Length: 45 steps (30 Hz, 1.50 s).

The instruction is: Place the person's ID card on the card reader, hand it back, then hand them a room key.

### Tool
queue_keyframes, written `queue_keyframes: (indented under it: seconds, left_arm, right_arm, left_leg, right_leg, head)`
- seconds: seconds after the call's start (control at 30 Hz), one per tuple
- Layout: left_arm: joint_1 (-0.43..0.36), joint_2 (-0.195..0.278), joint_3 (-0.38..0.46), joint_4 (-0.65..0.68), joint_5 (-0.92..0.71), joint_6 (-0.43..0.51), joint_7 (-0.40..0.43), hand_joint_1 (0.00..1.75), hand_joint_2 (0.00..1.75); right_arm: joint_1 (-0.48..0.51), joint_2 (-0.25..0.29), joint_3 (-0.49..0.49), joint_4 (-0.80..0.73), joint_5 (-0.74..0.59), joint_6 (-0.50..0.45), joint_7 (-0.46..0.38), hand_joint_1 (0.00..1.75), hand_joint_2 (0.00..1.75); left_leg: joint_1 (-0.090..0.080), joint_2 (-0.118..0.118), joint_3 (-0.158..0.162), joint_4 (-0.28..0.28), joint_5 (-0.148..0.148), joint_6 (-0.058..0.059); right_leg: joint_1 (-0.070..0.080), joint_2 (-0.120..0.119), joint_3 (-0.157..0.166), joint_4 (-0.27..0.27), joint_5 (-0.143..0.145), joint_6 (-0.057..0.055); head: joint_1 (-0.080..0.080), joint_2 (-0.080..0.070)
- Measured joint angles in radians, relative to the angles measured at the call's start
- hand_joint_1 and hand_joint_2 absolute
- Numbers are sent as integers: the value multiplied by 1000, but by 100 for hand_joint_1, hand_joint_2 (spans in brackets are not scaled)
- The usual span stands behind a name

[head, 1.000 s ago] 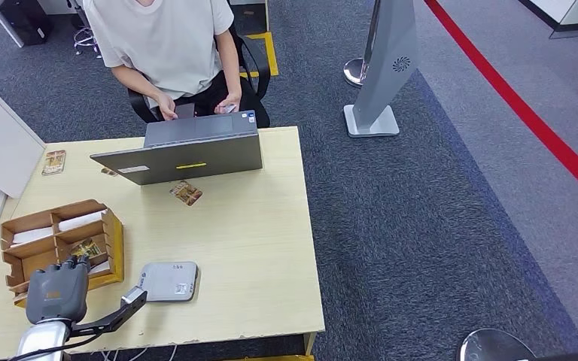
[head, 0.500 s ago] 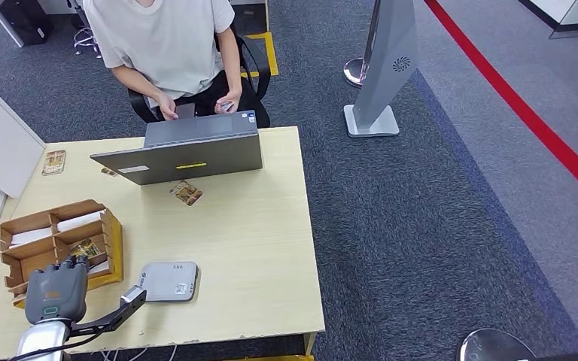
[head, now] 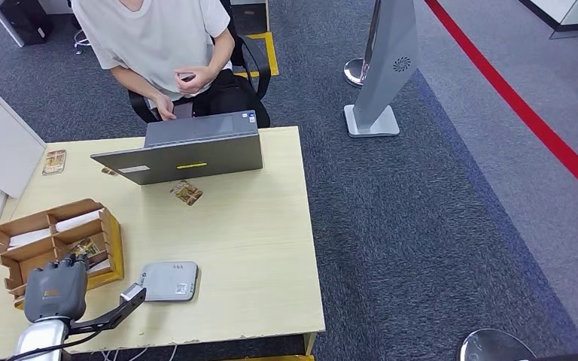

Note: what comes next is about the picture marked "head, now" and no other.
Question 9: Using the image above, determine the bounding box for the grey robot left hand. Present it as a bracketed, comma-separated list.
[23, 253, 90, 324]

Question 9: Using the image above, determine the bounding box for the person's right hand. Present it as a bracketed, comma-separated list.
[153, 93, 178, 122]

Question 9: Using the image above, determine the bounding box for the person's left hand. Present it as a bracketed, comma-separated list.
[174, 65, 219, 96]

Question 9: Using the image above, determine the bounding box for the wooden organizer box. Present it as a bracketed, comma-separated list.
[0, 199, 125, 311]

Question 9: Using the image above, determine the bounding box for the person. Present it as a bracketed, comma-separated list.
[71, 0, 250, 123]

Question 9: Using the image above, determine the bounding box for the white card stack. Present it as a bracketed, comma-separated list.
[54, 209, 105, 233]
[7, 228, 50, 249]

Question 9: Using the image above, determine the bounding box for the dark phone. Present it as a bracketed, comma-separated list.
[172, 101, 194, 120]

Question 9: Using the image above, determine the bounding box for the grey laptop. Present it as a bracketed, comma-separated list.
[90, 109, 264, 187]

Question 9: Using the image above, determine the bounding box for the black office chair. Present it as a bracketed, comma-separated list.
[127, 0, 272, 129]

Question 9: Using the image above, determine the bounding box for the yellow floor tape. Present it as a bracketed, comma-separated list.
[234, 32, 280, 79]
[224, 355, 316, 361]

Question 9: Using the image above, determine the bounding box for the white table leg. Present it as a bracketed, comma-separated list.
[231, 0, 272, 34]

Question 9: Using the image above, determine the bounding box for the chrome stool base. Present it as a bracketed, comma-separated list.
[73, 29, 92, 56]

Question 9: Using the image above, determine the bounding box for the chrome stanchion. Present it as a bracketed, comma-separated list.
[343, 0, 384, 89]

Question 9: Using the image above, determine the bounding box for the black box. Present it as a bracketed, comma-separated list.
[0, 0, 54, 47]

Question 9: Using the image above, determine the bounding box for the white desk panel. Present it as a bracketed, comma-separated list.
[0, 0, 26, 49]

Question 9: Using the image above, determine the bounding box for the grey kiosk stand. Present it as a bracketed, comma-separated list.
[343, 0, 421, 138]

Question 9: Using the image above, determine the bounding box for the red floor tape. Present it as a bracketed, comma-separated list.
[422, 0, 578, 211]

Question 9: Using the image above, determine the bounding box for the chrome dome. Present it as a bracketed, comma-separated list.
[458, 329, 538, 361]

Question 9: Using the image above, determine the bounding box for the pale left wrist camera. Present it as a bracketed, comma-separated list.
[119, 283, 148, 305]

